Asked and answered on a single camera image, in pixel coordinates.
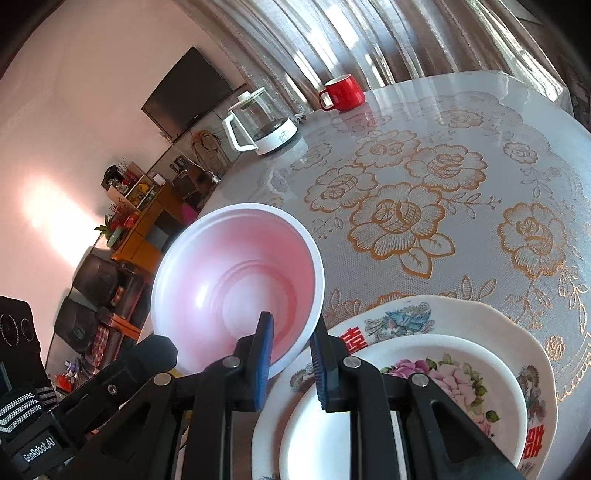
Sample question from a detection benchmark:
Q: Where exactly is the striped sheer curtain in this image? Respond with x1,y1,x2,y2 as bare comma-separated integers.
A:
171,0,571,121

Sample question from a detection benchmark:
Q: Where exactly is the white glass electric kettle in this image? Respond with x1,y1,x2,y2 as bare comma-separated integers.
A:
222,87,300,156

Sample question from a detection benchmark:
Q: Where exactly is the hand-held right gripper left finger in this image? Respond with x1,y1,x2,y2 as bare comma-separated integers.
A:
76,311,274,480

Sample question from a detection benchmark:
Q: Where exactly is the black countertop appliance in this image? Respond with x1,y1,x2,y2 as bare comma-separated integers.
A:
73,253,122,308
52,296,101,354

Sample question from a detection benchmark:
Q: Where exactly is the white floral plate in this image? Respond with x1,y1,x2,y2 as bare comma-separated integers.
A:
252,295,557,480

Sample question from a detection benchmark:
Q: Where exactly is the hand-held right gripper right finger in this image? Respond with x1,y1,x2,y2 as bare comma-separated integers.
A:
309,329,525,480

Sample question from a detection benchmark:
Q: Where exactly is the white plate with pink roses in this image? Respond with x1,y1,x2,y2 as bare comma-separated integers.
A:
279,333,529,480

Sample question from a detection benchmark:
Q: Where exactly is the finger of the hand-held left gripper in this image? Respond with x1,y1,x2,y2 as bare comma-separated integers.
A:
54,335,179,435

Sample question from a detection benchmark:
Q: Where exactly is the orange wooden cabinet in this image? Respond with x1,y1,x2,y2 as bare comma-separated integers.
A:
110,173,197,278

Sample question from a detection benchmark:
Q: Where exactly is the gold floral lace tablecloth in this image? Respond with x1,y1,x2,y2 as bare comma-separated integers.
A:
203,69,591,467

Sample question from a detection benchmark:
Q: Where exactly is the potted green plant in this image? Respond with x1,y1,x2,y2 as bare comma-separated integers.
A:
94,218,126,247

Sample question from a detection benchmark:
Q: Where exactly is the black wall television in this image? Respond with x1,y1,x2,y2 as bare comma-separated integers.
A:
141,46,234,142

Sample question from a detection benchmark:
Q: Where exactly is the tan wicker object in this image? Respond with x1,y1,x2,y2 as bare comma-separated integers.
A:
191,130,230,172

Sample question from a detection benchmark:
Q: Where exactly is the red plastic bowl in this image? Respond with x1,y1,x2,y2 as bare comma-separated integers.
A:
151,203,326,380

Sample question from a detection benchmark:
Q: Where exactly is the red mug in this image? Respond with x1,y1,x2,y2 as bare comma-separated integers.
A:
318,74,366,112

